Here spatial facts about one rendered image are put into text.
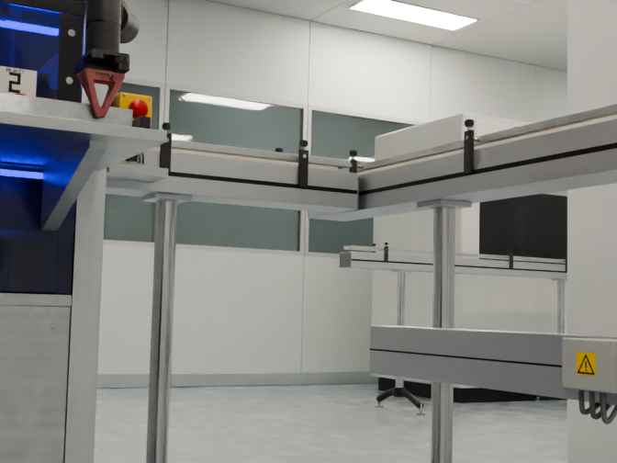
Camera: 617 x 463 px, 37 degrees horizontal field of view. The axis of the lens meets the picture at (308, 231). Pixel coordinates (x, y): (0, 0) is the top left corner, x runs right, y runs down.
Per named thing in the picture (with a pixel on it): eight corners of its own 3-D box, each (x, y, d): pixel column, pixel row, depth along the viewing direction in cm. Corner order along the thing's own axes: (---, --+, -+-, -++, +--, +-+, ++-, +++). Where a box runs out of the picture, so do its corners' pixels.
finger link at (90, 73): (111, 124, 158) (113, 70, 159) (124, 117, 152) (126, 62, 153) (72, 119, 155) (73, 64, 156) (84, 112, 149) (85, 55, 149)
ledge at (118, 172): (90, 179, 204) (91, 170, 204) (147, 184, 210) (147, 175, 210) (108, 172, 192) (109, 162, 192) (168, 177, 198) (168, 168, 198)
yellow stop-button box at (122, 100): (108, 130, 199) (109, 97, 200) (140, 134, 202) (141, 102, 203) (118, 125, 192) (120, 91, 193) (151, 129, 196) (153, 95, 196)
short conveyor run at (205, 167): (93, 185, 199) (96, 113, 201) (74, 192, 213) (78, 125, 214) (362, 208, 232) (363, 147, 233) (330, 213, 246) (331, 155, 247)
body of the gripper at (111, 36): (111, 77, 159) (112, 36, 160) (130, 65, 150) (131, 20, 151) (73, 73, 156) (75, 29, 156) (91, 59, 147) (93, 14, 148)
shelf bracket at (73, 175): (39, 230, 184) (43, 165, 185) (55, 231, 186) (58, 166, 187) (85, 216, 154) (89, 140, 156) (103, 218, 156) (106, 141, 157)
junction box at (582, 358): (561, 388, 166) (561, 337, 167) (581, 387, 168) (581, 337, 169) (611, 393, 155) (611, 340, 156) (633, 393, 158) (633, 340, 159)
